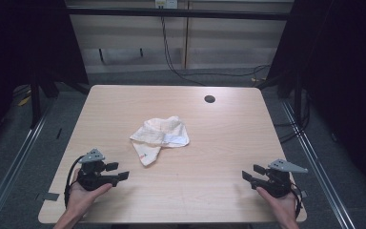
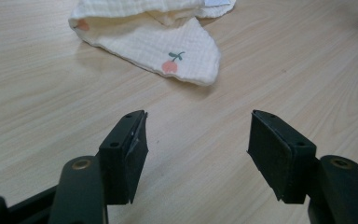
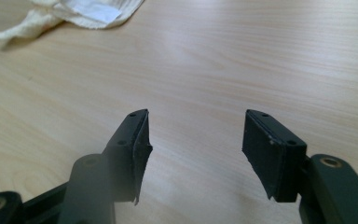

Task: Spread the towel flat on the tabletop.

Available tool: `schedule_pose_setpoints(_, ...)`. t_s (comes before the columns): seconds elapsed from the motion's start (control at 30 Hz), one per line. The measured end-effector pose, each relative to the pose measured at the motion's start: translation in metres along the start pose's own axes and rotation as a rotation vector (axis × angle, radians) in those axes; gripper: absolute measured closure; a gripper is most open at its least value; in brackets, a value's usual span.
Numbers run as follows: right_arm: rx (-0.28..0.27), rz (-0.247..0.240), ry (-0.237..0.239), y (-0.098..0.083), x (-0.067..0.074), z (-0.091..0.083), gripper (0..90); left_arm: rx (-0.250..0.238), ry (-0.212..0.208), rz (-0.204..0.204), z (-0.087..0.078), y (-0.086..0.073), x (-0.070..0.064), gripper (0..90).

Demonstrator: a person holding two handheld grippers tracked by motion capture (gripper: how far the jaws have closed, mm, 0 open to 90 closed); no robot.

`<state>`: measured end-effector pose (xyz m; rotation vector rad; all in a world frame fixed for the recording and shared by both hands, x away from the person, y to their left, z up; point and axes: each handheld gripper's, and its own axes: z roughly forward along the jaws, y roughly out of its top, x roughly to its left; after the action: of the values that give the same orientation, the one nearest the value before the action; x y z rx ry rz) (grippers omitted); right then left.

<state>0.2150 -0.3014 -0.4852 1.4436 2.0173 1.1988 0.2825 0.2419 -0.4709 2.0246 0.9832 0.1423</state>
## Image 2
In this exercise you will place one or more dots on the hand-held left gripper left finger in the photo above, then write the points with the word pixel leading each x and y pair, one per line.
pixel 122 161

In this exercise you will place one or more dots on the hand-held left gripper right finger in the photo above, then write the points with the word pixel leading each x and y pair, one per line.
pixel 279 158

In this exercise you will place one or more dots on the cream muslin cloth cherry print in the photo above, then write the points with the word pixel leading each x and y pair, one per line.
pixel 155 43

